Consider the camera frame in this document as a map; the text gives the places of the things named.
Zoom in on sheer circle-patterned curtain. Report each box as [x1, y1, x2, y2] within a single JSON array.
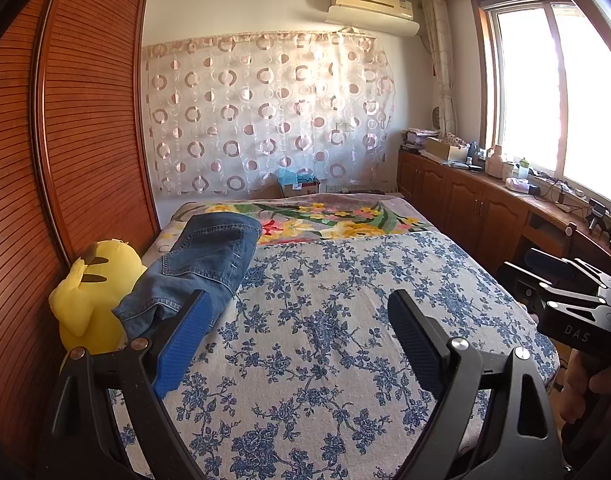
[[143, 30, 396, 196]]

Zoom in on colourful floral blanket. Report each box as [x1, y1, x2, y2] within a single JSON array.
[[168, 194, 433, 246]]

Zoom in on beige cardboard box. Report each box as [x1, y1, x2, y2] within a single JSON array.
[[424, 136, 469, 162]]

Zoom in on wooden framed window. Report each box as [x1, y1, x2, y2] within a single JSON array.
[[478, 0, 611, 206]]

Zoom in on cardboard box with blue cloth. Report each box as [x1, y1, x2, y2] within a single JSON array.
[[277, 169, 321, 198]]

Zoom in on person's right hand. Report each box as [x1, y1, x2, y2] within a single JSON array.
[[558, 349, 611, 428]]

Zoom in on pale window curtain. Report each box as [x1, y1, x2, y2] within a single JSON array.
[[421, 0, 459, 136]]

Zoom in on stack of papers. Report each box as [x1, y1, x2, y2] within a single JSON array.
[[400, 127, 441, 150]]

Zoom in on blue denim pants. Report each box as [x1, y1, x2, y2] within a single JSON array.
[[112, 212, 263, 341]]

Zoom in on cream wall air conditioner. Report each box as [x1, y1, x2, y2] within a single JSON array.
[[327, 0, 420, 37]]

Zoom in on yellow plush toy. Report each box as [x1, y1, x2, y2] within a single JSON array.
[[49, 239, 147, 356]]

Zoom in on cream plastic jug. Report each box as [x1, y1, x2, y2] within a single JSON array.
[[485, 144, 506, 178]]

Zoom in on long wooden cabinet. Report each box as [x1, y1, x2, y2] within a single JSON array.
[[398, 150, 611, 281]]

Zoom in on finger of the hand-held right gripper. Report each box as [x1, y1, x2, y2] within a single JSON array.
[[524, 248, 609, 283], [498, 260, 607, 313]]

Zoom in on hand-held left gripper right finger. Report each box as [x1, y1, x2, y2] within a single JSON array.
[[387, 289, 566, 480]]

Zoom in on wooden slatted wardrobe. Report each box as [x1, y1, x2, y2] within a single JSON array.
[[0, 0, 161, 461]]

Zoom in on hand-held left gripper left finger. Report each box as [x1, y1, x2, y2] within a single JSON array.
[[36, 289, 214, 480]]

